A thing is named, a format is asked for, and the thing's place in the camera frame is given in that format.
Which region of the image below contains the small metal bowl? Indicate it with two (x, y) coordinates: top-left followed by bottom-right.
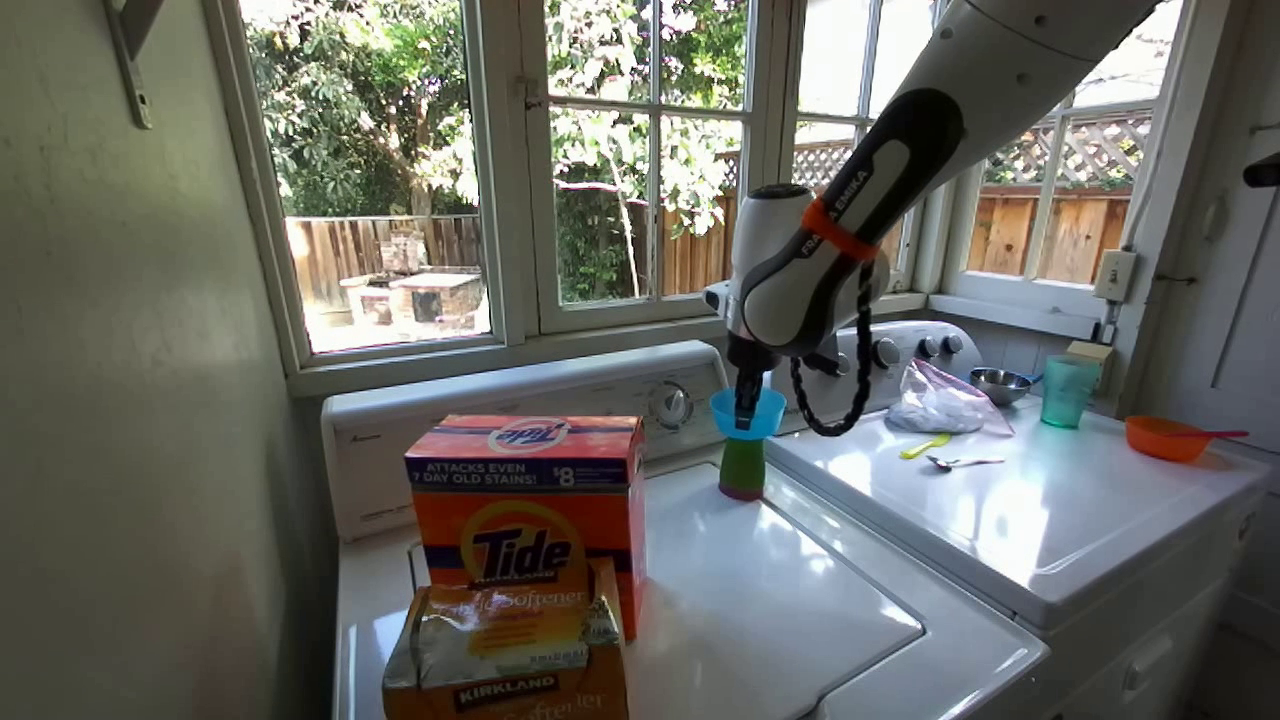
(971, 369), (1032, 409)

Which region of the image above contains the teal translucent cup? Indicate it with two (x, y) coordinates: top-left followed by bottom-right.
(1038, 356), (1101, 427)

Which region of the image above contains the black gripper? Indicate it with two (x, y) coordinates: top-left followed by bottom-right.
(728, 334), (778, 432)

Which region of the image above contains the pink Tide detergent box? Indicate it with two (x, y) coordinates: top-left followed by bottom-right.
(402, 412), (643, 637)

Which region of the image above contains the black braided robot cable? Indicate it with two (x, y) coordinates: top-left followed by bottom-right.
(788, 255), (887, 440)

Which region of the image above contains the white framed window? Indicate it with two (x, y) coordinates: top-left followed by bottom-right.
(195, 0), (1232, 395)

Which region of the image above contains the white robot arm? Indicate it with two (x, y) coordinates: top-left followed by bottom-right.
(725, 0), (1158, 427)

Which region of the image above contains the white washing machine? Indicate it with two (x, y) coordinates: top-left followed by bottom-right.
(319, 338), (1043, 720)

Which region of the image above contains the clear plastic bag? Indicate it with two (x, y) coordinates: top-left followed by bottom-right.
(883, 361), (1011, 436)

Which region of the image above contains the yellow plastic spoon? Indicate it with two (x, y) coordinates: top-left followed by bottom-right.
(899, 436), (951, 458)

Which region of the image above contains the orange small detergent box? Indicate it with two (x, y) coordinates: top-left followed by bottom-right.
(378, 558), (626, 720)

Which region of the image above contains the metal spoon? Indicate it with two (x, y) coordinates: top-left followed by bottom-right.
(922, 454), (1003, 475)

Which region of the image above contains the green cup with pink rim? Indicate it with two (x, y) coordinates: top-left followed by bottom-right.
(720, 440), (764, 500)

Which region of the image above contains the white Whirlpool dryer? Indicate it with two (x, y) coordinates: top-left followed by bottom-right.
(771, 320), (1267, 720)

